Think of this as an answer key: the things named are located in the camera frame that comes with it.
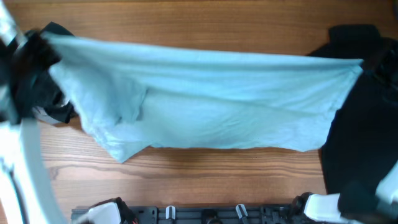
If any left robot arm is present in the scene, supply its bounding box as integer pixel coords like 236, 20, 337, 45
1, 6, 136, 223

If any black folded garment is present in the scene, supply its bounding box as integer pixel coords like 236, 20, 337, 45
34, 21, 78, 124

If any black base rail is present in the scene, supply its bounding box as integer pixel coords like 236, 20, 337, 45
70, 204, 299, 224

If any black shirt at right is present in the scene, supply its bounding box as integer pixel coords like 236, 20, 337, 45
311, 24, 397, 194

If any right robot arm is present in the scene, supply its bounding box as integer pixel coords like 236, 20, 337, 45
311, 38, 397, 223

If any light blue t-shirt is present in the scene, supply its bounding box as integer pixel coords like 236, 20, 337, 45
44, 32, 362, 162

